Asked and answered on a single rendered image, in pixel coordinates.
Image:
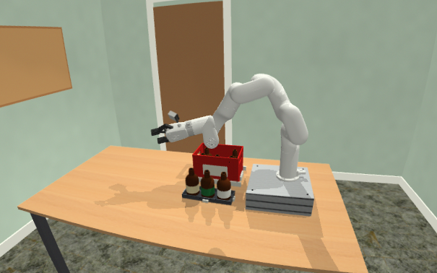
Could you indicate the red crate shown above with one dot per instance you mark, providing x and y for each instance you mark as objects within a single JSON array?
[{"x": 216, "y": 165}]

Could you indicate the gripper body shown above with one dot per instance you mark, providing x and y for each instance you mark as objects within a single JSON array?
[{"x": 177, "y": 133}]

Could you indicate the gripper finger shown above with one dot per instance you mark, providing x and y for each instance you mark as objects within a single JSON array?
[
  {"x": 162, "y": 140},
  {"x": 160, "y": 129}
]

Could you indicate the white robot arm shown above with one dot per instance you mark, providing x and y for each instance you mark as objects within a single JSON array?
[{"x": 293, "y": 127}]

